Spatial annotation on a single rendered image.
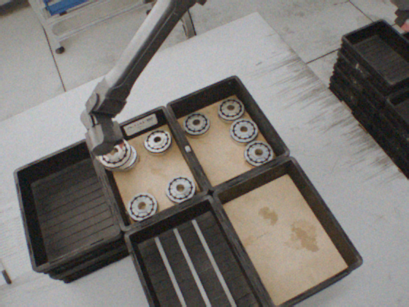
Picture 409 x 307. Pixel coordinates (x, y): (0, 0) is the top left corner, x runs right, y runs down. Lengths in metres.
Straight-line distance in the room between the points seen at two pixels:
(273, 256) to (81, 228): 0.65
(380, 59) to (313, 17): 1.07
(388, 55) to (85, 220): 1.77
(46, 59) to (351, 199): 2.60
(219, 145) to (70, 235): 0.62
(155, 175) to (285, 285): 0.58
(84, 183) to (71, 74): 1.73
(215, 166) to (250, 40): 0.80
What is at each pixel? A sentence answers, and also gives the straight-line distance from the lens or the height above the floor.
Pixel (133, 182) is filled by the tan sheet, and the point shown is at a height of 0.83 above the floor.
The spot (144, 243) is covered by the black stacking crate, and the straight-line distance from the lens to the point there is 1.22.
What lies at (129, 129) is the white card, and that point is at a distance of 1.36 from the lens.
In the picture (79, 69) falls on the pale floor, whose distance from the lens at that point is 3.00.
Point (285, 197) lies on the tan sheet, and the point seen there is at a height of 0.83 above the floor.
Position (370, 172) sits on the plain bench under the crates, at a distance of 1.50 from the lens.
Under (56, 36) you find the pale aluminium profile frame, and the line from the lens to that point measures 3.14.
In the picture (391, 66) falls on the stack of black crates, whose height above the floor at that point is 0.49.
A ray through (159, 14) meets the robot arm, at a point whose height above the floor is 1.48.
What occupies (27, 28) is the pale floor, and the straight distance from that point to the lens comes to 3.66.
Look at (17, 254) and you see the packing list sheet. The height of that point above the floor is 0.70.
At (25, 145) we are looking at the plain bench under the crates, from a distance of 1.77.
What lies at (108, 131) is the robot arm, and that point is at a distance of 0.92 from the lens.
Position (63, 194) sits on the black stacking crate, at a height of 0.83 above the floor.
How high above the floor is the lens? 1.97
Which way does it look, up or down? 60 degrees down
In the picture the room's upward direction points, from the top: 11 degrees counter-clockwise
